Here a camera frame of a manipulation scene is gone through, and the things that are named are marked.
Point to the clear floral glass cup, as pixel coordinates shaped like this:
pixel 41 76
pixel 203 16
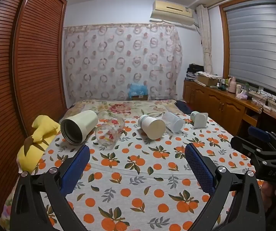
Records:
pixel 109 132

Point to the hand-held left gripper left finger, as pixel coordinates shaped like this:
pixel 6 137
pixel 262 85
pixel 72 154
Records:
pixel 76 170

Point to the person's right hand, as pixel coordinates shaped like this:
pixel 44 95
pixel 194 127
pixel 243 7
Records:
pixel 270 195

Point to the white plastic cup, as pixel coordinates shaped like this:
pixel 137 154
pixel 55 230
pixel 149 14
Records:
pixel 152 127

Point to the white power strip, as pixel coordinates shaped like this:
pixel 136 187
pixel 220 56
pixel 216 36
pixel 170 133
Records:
pixel 270 103

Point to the dark pile of clothes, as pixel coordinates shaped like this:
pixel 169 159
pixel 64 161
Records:
pixel 194 71

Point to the wooden sideboard cabinet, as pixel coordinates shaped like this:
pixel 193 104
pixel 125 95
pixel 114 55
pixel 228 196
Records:
pixel 214 105

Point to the wooden louvered wardrobe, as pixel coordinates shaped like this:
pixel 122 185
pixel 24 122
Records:
pixel 32 65

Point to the cream insulated tumbler cup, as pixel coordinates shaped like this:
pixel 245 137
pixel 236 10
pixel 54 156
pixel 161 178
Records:
pixel 80 126

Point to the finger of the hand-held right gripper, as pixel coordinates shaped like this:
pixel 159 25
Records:
pixel 258 132
pixel 242 144

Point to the small brown cardboard box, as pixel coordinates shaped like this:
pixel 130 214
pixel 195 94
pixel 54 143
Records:
pixel 139 98

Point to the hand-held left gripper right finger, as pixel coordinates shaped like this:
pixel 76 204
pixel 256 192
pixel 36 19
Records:
pixel 200 170

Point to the orange fruit print bedsheet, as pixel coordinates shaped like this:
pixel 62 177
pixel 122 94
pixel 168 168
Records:
pixel 138 185

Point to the pink thermos jug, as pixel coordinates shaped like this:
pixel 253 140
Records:
pixel 232 85

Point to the pink tissue pack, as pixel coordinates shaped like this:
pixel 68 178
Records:
pixel 242 95

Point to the cream air conditioner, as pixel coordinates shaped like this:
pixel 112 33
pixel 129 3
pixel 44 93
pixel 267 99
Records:
pixel 171 10

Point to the circle pattern sheer curtain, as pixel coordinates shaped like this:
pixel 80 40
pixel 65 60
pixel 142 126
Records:
pixel 118 60

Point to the dark blue cloth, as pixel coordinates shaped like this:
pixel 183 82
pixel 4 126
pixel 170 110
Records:
pixel 182 105

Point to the grey window blind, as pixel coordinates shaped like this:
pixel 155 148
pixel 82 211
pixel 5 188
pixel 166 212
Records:
pixel 258 43

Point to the white square-rim cup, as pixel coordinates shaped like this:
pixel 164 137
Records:
pixel 199 119

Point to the yellow plush toy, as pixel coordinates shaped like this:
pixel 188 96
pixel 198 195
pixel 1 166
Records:
pixel 41 134

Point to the open cardboard box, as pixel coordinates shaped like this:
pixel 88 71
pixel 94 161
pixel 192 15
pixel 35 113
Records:
pixel 206 79

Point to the tied floral window curtain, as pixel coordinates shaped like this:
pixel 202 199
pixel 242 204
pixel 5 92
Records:
pixel 206 41

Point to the blue plastic bag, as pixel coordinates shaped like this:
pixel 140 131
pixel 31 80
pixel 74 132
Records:
pixel 138 89

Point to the translucent plastic cup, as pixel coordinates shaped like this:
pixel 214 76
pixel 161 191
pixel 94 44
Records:
pixel 174 122

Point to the floral quilt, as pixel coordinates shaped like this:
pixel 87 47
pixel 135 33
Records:
pixel 128 107

